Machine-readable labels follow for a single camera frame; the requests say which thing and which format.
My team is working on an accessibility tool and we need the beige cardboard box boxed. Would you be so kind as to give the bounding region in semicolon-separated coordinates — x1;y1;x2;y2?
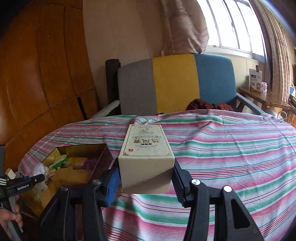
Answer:
118;125;175;194

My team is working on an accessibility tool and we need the purple snack packet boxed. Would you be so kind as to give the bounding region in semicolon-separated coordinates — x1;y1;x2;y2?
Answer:
81;159;98;171

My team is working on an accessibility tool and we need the left hand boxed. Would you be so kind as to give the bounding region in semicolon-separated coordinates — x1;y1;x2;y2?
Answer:
0;204;23;238

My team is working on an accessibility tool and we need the white plastic wrapped item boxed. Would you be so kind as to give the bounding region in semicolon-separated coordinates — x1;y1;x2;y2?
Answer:
30;163;49;199

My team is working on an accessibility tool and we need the white cube cap bottle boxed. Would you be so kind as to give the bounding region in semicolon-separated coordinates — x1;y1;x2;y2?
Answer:
5;168;16;180

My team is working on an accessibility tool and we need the gold metal tray box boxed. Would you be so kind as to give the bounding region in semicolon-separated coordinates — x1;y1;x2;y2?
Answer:
18;144;112;216

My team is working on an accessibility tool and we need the green snack packet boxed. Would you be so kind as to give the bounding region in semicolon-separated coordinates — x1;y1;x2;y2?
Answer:
49;154;68;169

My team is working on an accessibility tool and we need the striped pink green bedsheet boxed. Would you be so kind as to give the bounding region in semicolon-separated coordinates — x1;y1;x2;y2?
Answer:
18;110;295;240

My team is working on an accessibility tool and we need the dark red cloth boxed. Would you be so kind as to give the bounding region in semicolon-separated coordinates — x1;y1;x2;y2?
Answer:
186;98;234;111

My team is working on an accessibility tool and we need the wooden wardrobe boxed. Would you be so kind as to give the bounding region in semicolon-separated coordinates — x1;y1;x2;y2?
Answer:
1;1;99;170

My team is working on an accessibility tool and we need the grey yellow blue chair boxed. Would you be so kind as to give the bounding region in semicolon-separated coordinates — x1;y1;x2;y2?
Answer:
94;54;264;118

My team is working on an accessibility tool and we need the black rolled mat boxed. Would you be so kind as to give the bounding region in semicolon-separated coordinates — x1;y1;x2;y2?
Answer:
105;59;121;104

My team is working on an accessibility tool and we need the wooden desk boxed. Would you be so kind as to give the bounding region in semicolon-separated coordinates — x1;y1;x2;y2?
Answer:
238;87;290;111

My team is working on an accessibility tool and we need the white carton on desk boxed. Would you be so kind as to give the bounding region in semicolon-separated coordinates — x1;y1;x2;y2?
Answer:
249;69;262;92

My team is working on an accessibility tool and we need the pink patterned curtain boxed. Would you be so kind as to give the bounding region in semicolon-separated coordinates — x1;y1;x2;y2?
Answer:
160;0;209;56

